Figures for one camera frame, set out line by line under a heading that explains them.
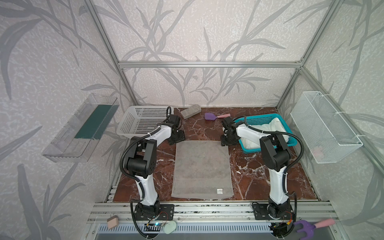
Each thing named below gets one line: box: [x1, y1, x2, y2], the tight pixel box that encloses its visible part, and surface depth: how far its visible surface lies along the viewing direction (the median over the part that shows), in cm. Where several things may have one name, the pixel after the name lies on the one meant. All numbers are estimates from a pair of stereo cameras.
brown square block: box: [107, 215, 119, 229], surface depth 71 cm
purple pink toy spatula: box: [204, 112, 231, 121], surface depth 118 cm
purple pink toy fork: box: [293, 218, 336, 240], surface depth 71 cm
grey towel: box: [171, 140, 234, 200], surface depth 88 cm
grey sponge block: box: [180, 104, 202, 120], surface depth 118 cm
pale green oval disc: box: [164, 220, 177, 235], surface depth 70 cm
